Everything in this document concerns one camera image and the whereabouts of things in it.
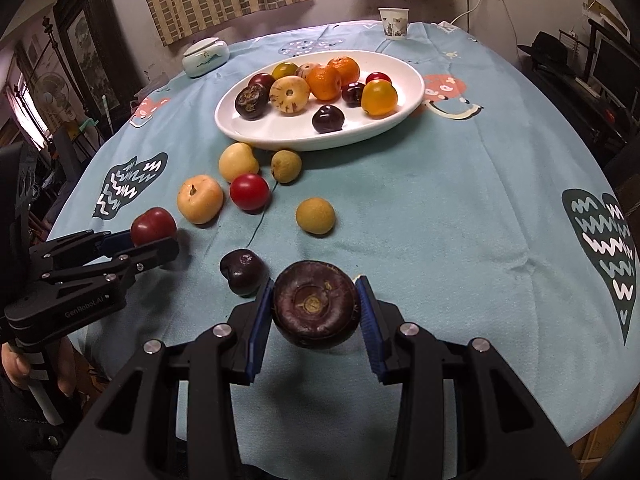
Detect standing fan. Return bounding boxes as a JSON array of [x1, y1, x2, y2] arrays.
[[30, 71, 71, 126]]

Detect red tomato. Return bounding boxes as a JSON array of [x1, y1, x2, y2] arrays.
[[229, 173, 270, 211]]

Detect orange yellow tomato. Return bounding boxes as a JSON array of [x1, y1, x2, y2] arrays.
[[360, 80, 399, 117]]

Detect white cable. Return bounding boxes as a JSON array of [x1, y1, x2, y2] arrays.
[[445, 0, 488, 28]]

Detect red apple-like fruit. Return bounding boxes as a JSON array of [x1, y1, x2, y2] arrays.
[[131, 207, 178, 247]]

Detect person's left hand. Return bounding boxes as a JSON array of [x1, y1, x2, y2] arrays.
[[0, 337, 81, 401]]

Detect dark purple plum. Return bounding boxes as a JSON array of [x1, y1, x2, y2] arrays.
[[219, 248, 271, 297], [312, 105, 346, 134]]

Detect dark purple mangosteen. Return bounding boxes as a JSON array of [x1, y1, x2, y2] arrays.
[[271, 261, 362, 350], [235, 83, 271, 121]]

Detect pale green ceramic jar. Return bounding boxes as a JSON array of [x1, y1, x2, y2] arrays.
[[181, 38, 230, 79]]

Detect white oval plate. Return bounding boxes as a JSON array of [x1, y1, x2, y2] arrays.
[[214, 50, 426, 152]]

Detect blue printed tablecloth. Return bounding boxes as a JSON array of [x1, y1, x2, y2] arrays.
[[45, 20, 640, 456]]

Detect black hat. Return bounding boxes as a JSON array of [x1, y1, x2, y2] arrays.
[[517, 31, 571, 66]]

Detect computer monitor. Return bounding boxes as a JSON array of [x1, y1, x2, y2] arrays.
[[592, 37, 640, 106]]

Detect orange mandarin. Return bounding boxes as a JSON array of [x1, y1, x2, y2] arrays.
[[327, 56, 361, 86], [306, 66, 342, 102]]

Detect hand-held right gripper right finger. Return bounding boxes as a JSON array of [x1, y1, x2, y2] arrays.
[[356, 275, 568, 480]]

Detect small dark red cherry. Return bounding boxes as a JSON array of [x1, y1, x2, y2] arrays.
[[341, 81, 366, 108]]

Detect printed paper cup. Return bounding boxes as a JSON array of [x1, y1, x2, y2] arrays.
[[378, 8, 410, 41]]

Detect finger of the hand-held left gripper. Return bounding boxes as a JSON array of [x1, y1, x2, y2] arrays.
[[29, 229, 135, 267], [42, 237, 181, 297]]

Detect pale yellow round fruit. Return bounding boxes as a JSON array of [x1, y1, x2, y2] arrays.
[[218, 142, 260, 183], [269, 76, 310, 114]]

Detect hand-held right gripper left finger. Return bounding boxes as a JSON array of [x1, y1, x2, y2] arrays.
[[65, 280, 275, 480]]

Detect framed painting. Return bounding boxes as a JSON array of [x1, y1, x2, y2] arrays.
[[52, 0, 123, 126]]

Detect small brown longan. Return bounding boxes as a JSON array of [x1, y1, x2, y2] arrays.
[[271, 149, 303, 184], [295, 197, 336, 235]]

